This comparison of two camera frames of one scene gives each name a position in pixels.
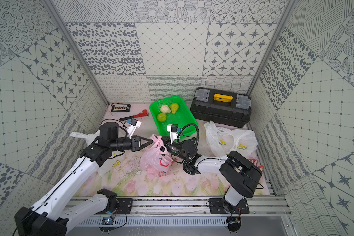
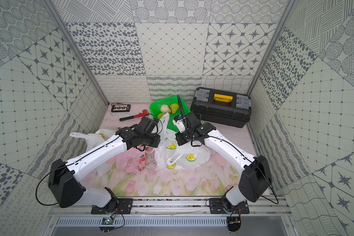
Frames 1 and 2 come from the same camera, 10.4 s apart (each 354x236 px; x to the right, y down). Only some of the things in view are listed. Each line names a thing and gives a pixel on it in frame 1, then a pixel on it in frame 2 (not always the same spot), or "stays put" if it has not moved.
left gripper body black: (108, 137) -> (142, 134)
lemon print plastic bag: (112, 164) stays put
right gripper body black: (174, 150) -> (185, 137)
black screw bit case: (121, 107) stays put
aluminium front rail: (256, 205) stays put
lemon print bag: (222, 140) -> (169, 155)
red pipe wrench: (144, 113) stays put
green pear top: (174, 107) stays put
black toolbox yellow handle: (221, 107) stays put
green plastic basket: (172, 110) stays put
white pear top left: (165, 109) stays put
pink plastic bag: (156, 159) -> (132, 160)
